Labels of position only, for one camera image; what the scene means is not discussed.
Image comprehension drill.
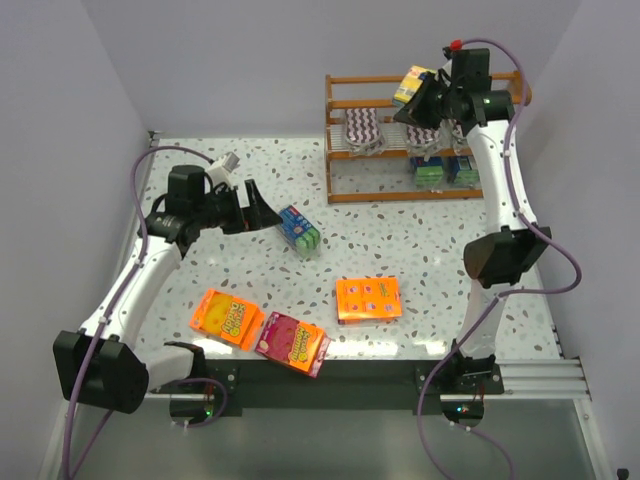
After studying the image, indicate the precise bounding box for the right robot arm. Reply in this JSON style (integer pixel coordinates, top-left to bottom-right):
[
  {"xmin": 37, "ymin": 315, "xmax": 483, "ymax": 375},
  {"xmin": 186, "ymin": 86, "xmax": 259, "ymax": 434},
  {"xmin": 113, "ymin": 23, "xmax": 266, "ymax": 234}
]
[{"xmin": 394, "ymin": 45, "xmax": 550, "ymax": 363}]

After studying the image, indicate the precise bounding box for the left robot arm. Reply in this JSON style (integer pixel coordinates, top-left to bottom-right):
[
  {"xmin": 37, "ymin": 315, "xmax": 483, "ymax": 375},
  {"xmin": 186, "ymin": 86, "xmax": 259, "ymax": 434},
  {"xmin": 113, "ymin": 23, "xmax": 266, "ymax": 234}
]
[{"xmin": 53, "ymin": 165, "xmax": 282, "ymax": 414}]

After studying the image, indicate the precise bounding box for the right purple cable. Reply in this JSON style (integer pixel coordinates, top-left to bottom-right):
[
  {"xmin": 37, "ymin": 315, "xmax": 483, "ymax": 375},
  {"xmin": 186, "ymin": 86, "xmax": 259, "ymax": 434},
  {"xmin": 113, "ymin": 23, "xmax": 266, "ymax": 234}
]
[{"xmin": 414, "ymin": 35, "xmax": 584, "ymax": 480}]

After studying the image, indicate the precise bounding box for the aluminium rail frame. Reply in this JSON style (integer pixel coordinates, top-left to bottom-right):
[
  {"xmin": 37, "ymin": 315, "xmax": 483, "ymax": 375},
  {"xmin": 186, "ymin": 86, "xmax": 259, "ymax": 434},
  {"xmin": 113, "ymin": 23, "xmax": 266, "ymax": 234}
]
[{"xmin": 499, "ymin": 359, "xmax": 591, "ymax": 400}]

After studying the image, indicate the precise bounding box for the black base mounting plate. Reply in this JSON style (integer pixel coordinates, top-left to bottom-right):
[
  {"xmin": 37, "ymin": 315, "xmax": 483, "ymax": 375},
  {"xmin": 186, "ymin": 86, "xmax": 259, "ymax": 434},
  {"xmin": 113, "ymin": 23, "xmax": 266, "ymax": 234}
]
[{"xmin": 169, "ymin": 358, "xmax": 505, "ymax": 417}]

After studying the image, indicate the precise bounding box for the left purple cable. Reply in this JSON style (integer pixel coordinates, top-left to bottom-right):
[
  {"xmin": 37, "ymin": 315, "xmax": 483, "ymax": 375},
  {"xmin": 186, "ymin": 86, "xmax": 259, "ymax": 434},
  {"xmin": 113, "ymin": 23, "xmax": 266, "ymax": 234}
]
[{"xmin": 59, "ymin": 145, "xmax": 231, "ymax": 480}]

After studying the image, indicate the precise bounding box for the orange wooden shelf rack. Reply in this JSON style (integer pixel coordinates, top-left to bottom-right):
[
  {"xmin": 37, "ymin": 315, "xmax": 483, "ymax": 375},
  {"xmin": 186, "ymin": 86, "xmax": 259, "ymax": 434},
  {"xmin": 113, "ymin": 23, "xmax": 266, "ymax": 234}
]
[{"xmin": 324, "ymin": 69, "xmax": 533, "ymax": 205}]

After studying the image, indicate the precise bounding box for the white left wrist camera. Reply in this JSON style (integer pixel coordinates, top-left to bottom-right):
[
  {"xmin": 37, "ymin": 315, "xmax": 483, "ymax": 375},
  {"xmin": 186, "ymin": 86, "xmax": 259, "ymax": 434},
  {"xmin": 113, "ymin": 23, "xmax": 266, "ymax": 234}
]
[{"xmin": 205, "ymin": 152, "xmax": 240, "ymax": 187}]

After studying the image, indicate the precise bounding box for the blue green sponge pack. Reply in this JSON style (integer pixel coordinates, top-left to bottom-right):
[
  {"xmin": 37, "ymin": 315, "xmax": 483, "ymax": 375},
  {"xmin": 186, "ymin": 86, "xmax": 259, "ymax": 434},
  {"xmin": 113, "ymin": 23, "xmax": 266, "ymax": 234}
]
[
  {"xmin": 410, "ymin": 157, "xmax": 444, "ymax": 190},
  {"xmin": 446, "ymin": 156, "xmax": 480, "ymax": 189},
  {"xmin": 277, "ymin": 205, "xmax": 321, "ymax": 258}
]

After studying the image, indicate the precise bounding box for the pink Scrub Mommy box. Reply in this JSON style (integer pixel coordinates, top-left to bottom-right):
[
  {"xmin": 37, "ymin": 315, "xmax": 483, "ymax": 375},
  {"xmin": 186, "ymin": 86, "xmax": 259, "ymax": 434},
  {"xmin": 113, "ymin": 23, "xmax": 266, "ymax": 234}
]
[{"xmin": 255, "ymin": 312, "xmax": 331, "ymax": 378}]

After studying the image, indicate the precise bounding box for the orange Scrub Daddy box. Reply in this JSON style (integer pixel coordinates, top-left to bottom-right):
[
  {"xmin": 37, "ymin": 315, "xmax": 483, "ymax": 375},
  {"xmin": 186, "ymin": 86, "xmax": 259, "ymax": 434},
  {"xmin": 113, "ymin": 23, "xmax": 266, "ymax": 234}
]
[{"xmin": 189, "ymin": 289, "xmax": 266, "ymax": 351}]

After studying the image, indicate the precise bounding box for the orange Scrub Mommy box back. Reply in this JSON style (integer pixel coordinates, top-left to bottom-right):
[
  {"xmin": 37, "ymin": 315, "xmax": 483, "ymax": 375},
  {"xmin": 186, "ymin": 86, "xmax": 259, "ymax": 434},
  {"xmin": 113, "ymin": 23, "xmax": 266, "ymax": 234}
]
[{"xmin": 336, "ymin": 277, "xmax": 403, "ymax": 325}]

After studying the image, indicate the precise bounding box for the purple cable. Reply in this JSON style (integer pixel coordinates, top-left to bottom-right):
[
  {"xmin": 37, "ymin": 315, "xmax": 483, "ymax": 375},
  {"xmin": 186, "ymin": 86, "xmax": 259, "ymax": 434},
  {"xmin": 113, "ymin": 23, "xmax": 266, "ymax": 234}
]
[
  {"xmin": 414, "ymin": 35, "xmax": 584, "ymax": 480},
  {"xmin": 59, "ymin": 145, "xmax": 231, "ymax": 480}
]

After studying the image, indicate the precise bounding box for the yellow sponge pack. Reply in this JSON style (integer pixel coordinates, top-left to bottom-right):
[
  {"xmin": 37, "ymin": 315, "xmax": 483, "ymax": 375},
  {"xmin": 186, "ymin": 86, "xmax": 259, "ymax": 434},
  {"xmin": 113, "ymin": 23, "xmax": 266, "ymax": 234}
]
[{"xmin": 392, "ymin": 65, "xmax": 437, "ymax": 107}]

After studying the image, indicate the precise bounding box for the pink grey zigzag sponge pack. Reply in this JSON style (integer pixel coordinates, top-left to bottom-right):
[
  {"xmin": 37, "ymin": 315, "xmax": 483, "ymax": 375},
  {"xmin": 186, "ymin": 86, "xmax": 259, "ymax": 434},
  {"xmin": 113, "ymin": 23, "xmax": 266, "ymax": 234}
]
[{"xmin": 440, "ymin": 120, "xmax": 468, "ymax": 155}]

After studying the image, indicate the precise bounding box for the silver scourer pack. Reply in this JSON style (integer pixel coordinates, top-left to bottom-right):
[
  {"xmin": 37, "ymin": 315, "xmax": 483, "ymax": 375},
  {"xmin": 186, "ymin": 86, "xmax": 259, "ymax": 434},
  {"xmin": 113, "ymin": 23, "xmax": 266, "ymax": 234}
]
[{"xmin": 344, "ymin": 107, "xmax": 386, "ymax": 156}]

